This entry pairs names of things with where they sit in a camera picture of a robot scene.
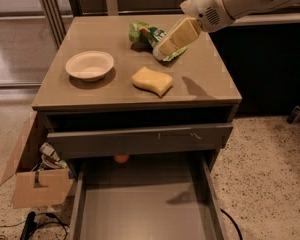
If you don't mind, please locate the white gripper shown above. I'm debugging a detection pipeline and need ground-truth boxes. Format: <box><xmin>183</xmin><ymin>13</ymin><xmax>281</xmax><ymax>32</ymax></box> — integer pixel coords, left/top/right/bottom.
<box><xmin>153</xmin><ymin>0</ymin><xmax>235</xmax><ymax>61</ymax></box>

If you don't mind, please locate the yellow sponge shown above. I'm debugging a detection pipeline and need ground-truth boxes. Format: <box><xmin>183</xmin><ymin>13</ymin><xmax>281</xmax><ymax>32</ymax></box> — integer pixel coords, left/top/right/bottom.
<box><xmin>132</xmin><ymin>67</ymin><xmax>173</xmax><ymax>97</ymax></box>

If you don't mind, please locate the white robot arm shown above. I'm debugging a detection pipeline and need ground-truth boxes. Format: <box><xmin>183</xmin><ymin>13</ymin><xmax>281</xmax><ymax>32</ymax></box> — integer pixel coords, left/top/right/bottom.
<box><xmin>153</xmin><ymin>0</ymin><xmax>300</xmax><ymax>61</ymax></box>

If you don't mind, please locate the grey drawer cabinet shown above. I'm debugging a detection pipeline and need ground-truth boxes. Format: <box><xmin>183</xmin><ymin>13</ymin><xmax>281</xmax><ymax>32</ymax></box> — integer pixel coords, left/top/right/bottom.
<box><xmin>33</xmin><ymin>16</ymin><xmax>241</xmax><ymax>240</ymax></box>

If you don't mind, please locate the grey top drawer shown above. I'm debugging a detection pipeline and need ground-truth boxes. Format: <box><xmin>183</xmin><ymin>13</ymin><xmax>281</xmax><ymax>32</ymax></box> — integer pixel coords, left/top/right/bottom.
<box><xmin>44</xmin><ymin>104</ymin><xmax>239</xmax><ymax>160</ymax></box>

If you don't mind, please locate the grey open middle drawer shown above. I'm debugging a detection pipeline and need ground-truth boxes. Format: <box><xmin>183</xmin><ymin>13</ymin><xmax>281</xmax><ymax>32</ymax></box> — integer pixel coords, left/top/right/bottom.
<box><xmin>70</xmin><ymin>153</ymin><xmax>228</xmax><ymax>240</ymax></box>

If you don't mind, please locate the green chip bag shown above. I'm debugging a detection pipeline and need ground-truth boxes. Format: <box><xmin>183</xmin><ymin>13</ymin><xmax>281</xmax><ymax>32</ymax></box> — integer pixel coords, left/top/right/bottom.
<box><xmin>128</xmin><ymin>21</ymin><xmax>188</xmax><ymax>62</ymax></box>

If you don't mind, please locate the white paper bowl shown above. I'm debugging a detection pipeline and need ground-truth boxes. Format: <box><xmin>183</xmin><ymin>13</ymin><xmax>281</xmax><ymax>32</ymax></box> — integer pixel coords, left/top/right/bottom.
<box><xmin>65</xmin><ymin>51</ymin><xmax>114</xmax><ymax>82</ymax></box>

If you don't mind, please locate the small dark floor object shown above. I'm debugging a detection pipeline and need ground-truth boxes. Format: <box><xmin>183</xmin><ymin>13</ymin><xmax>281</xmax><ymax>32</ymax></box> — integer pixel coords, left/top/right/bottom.
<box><xmin>286</xmin><ymin>106</ymin><xmax>300</xmax><ymax>124</ymax></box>

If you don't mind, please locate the orange ball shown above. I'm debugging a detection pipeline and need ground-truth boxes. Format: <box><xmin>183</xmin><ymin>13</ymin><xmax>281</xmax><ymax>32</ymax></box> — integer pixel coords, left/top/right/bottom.
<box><xmin>114</xmin><ymin>155</ymin><xmax>130</xmax><ymax>164</ymax></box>

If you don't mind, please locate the brown cardboard box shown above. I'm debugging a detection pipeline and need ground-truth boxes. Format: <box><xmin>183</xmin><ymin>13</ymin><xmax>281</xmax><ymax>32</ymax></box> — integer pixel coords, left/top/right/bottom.
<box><xmin>1</xmin><ymin>112</ymin><xmax>74</xmax><ymax>209</ymax></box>

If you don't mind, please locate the black power strip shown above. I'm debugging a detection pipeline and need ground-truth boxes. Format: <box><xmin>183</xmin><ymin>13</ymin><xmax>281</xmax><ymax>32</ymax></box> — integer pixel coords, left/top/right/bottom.
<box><xmin>19</xmin><ymin>211</ymin><xmax>36</xmax><ymax>240</ymax></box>

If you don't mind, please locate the black cable right floor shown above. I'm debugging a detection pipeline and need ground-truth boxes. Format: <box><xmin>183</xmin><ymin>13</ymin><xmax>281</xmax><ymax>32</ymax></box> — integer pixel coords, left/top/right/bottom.
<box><xmin>219</xmin><ymin>208</ymin><xmax>244</xmax><ymax>240</ymax></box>

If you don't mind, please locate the black cable floor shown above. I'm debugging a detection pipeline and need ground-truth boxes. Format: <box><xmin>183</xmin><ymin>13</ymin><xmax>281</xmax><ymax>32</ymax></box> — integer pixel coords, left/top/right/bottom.
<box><xmin>219</xmin><ymin>208</ymin><xmax>244</xmax><ymax>240</ymax></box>
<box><xmin>0</xmin><ymin>212</ymin><xmax>70</xmax><ymax>240</ymax></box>

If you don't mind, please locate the black cable left floor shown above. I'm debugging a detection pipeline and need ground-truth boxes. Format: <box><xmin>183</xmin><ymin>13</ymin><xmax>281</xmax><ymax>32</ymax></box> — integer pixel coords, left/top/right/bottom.
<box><xmin>0</xmin><ymin>212</ymin><xmax>70</xmax><ymax>240</ymax></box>

